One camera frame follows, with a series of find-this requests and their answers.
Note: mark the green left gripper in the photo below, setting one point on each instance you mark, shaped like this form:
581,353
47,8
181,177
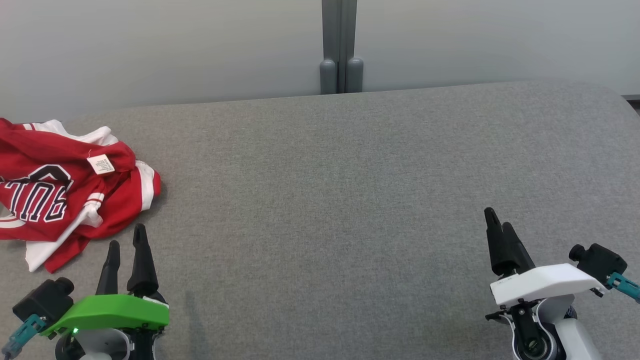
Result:
115,312

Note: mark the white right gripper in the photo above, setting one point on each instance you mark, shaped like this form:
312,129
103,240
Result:
545,282

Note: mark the red basketball jersey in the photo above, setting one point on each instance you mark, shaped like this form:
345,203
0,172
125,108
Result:
35,150

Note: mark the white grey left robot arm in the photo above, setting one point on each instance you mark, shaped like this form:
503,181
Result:
97,345

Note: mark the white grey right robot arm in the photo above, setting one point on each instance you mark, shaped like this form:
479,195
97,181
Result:
575,335

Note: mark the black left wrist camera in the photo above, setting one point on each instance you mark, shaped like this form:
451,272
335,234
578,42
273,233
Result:
42,300

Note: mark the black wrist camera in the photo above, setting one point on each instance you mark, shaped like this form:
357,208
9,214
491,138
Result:
42,300
600,260

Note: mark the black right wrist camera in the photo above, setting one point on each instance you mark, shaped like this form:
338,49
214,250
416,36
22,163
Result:
600,260

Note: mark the grey partition base rail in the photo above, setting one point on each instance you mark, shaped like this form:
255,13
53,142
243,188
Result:
631,98

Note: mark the grey metal partition post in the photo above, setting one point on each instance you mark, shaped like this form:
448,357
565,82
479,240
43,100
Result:
341,45

